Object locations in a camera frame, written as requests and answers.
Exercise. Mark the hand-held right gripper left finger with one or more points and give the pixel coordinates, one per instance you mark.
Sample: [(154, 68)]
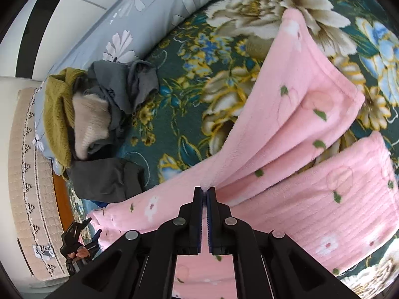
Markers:
[(199, 221)]

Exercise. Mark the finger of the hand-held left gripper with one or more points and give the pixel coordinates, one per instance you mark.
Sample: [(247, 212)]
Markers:
[(96, 238), (82, 224)]

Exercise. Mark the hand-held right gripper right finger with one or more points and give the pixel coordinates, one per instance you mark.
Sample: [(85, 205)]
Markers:
[(210, 221)]

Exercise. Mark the pink floral fleece pants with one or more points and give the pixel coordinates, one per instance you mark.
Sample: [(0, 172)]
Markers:
[(293, 124)]

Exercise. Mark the person's left forearm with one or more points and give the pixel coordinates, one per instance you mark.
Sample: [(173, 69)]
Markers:
[(74, 265)]

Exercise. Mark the person's left hand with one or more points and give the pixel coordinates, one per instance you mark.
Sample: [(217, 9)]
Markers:
[(80, 253)]

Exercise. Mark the dark grey garment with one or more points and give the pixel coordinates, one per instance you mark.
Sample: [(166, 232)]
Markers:
[(106, 177)]

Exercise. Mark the beige lace-trimmed mat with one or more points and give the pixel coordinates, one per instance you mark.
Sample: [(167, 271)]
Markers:
[(31, 177)]

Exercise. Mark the beige fleece garment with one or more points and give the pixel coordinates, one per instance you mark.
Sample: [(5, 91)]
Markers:
[(90, 121)]

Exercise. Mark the olive green knit sweater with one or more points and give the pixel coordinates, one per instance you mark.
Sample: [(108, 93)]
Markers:
[(57, 115)]

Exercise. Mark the green floral blanket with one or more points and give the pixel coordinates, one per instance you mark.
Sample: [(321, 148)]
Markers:
[(174, 68)]

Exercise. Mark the blue-grey daisy print duvet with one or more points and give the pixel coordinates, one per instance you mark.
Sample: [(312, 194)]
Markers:
[(103, 28)]

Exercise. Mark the orange wooden bed frame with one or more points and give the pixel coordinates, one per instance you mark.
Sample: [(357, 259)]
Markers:
[(62, 199)]

